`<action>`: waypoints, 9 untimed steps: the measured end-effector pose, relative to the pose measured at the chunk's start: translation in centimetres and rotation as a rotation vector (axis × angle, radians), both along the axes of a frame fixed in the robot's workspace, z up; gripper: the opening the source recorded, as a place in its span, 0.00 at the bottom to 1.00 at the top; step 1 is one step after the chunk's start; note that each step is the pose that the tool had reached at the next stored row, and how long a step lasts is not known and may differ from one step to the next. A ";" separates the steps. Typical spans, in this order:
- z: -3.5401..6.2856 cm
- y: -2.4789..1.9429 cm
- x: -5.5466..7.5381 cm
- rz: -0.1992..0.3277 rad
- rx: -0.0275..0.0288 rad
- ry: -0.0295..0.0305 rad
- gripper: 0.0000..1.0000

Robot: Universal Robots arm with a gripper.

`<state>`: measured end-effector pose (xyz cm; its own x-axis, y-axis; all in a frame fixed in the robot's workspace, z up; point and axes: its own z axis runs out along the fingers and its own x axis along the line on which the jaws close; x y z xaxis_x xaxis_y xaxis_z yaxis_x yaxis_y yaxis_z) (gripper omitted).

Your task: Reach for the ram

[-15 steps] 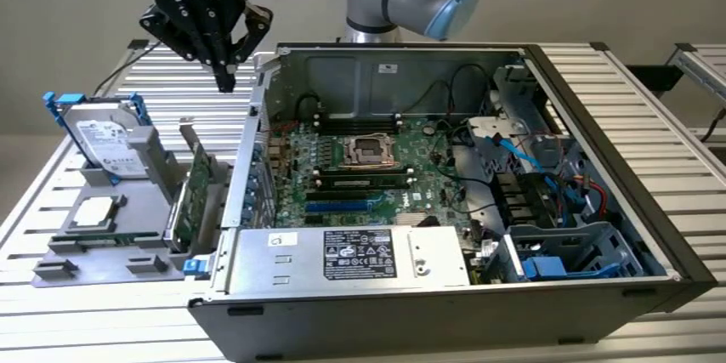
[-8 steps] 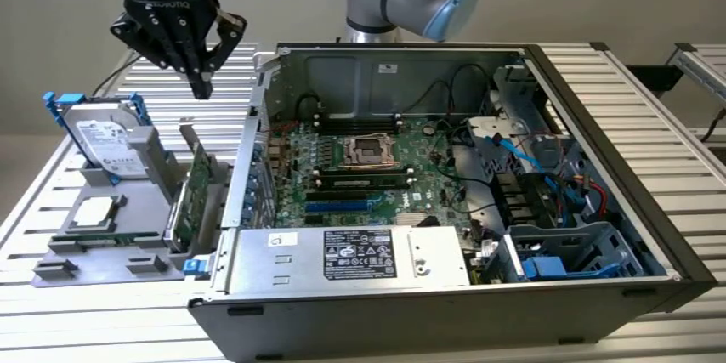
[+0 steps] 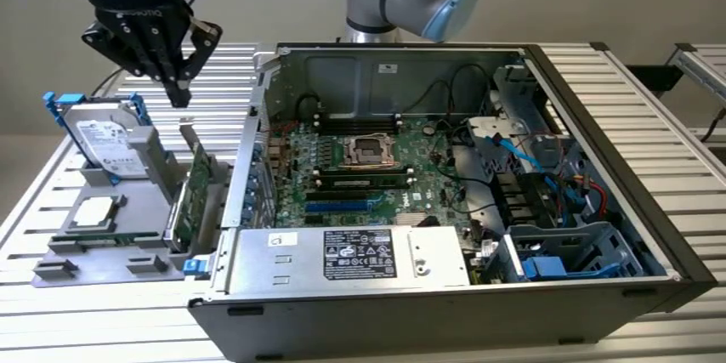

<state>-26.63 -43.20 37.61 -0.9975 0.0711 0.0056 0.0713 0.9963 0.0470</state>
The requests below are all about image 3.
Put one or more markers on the black RAM slot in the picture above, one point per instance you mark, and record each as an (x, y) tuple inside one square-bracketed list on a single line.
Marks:
[(357, 128), (357, 115), (357, 120), (363, 171), (357, 124), (363, 176)]

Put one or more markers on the green RAM stick with label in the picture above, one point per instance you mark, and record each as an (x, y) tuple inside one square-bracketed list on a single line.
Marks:
[(363, 183)]

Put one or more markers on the hard disk with blue carrier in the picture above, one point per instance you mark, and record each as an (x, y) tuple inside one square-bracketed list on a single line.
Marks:
[(104, 137)]

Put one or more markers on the green graphics card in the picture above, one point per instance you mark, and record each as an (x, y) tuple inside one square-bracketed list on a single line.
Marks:
[(195, 193)]

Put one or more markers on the silver CPU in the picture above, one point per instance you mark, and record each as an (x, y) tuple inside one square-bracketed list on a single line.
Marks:
[(96, 212)]

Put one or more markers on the black expansion slot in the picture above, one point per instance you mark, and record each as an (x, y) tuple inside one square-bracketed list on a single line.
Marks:
[(337, 196)]

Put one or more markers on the blue expansion slot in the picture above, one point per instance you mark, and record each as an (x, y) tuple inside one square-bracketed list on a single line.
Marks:
[(337, 207)]

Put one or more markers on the grey parts rack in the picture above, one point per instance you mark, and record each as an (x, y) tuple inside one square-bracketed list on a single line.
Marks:
[(108, 267)]

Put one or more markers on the blue plastic case latch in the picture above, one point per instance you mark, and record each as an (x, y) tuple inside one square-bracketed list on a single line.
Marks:
[(195, 267)]

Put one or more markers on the green motherboard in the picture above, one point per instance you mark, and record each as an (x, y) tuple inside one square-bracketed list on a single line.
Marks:
[(431, 184)]

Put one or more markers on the silver power supply unit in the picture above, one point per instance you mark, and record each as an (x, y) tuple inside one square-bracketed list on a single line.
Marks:
[(295, 261)]

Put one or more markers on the grey metal optical drive bay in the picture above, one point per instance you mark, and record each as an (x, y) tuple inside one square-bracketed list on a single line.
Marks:
[(510, 95)]

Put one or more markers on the silver chipset heatsink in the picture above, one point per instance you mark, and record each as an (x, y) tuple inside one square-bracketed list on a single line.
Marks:
[(416, 220)]

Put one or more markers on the open black PC case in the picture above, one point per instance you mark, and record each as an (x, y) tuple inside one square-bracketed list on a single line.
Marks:
[(396, 324)]

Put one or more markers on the black box between tables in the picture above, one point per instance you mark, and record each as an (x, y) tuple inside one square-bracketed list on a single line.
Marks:
[(652, 77)]

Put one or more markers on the grey metal disk bay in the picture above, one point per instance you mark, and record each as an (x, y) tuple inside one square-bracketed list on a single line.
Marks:
[(595, 248)]

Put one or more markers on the aluminium slat side table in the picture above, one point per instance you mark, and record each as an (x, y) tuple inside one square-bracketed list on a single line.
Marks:
[(706, 69)]

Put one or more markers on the CPU socket with metal frame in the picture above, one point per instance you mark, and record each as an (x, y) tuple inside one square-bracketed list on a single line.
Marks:
[(368, 150)]

